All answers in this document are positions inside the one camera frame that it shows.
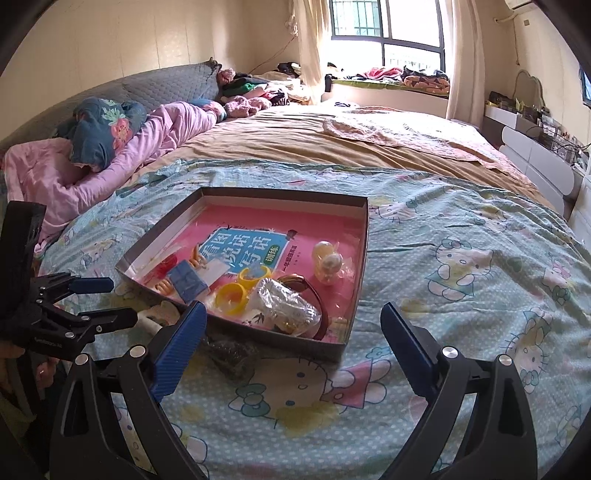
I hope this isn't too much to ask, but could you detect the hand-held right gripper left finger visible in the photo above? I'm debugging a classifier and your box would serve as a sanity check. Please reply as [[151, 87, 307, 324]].
[[48, 300, 208, 480]]

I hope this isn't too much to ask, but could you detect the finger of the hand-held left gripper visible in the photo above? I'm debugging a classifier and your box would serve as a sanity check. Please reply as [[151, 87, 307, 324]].
[[43, 308, 140, 342], [29, 272, 115, 302]]

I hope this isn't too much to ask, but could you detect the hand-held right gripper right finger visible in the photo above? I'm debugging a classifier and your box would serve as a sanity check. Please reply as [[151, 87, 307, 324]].
[[380, 301, 539, 480]]

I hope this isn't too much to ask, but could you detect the cream hair claw clip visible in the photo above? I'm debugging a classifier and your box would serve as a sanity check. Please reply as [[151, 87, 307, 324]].
[[137, 304, 182, 332]]

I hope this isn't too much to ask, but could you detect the small blue box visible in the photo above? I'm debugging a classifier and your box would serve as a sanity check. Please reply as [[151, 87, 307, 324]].
[[165, 260, 209, 304]]

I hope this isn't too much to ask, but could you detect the silver crinkled plastic bag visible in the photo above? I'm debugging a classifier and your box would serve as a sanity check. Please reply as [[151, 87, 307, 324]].
[[253, 277, 322, 336]]

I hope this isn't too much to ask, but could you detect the clear bag with pearl balls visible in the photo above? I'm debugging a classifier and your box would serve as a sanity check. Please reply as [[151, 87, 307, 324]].
[[311, 239, 357, 283]]

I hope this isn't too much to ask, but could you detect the shallow brown cardboard box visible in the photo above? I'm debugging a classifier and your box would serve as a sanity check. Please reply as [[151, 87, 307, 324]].
[[115, 186, 373, 364]]

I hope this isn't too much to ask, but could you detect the person's left hand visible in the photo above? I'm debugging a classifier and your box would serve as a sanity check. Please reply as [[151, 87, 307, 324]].
[[0, 344, 59, 398]]

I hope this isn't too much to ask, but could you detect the dark glittery pouch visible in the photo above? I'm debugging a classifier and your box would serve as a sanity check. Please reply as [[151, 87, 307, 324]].
[[202, 334, 265, 380]]

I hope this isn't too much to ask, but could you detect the light blue cartoon cat blanket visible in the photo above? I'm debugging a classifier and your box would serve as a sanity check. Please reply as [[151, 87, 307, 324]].
[[39, 159, 591, 480]]

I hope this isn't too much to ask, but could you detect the clear plastic packet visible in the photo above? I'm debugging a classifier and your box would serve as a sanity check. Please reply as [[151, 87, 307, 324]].
[[202, 259, 230, 286]]

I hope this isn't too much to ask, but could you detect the dark red bangle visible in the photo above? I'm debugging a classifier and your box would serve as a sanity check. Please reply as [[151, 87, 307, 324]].
[[276, 272, 335, 341]]

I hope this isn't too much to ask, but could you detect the person's yellow garment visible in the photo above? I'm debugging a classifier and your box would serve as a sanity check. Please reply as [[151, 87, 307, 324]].
[[0, 391, 38, 431]]

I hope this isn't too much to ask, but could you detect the dark blue floral pillow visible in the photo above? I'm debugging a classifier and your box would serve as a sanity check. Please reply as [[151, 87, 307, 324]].
[[68, 96, 149, 170]]

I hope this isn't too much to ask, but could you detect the pink book with blue label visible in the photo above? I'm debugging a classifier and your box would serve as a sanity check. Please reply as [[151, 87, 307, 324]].
[[139, 205, 366, 334]]

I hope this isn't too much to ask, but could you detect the pink quilt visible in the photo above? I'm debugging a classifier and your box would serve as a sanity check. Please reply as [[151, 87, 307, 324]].
[[2, 100, 228, 247]]

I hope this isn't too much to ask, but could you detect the pink patterned cloth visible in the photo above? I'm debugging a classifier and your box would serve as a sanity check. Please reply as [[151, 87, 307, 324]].
[[322, 114, 502, 163]]

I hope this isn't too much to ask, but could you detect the white drawer cabinet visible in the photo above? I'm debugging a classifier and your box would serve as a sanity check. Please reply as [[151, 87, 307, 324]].
[[567, 174, 591, 260]]

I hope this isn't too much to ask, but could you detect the white dressing table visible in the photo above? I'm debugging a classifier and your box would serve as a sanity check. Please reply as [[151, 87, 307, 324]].
[[481, 100, 588, 209]]

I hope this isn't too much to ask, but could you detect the tan bed sheet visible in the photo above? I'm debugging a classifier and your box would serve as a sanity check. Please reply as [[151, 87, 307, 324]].
[[124, 105, 566, 217]]

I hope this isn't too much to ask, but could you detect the pink plush toy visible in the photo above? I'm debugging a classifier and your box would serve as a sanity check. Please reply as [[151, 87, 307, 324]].
[[223, 94, 272, 119]]

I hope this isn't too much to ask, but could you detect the pile of clothes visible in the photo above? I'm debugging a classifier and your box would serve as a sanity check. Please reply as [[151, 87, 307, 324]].
[[216, 61, 303, 108]]

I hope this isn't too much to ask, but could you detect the dark patterned windowsill blanket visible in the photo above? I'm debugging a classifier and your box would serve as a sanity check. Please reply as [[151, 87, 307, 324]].
[[401, 66, 452, 97]]

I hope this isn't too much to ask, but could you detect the red windowsill cloth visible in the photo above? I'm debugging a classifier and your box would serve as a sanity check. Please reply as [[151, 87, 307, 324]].
[[359, 66, 403, 82]]

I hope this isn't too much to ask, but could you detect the curved vanity mirror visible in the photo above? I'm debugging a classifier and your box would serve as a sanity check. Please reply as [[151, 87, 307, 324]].
[[512, 68, 544, 110]]

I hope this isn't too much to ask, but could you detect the cream curtain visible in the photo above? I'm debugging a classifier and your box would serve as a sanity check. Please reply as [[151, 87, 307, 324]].
[[444, 0, 486, 121], [290, 0, 334, 104]]

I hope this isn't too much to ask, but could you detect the window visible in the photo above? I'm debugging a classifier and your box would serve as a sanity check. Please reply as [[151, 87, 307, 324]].
[[329, 0, 459, 75]]

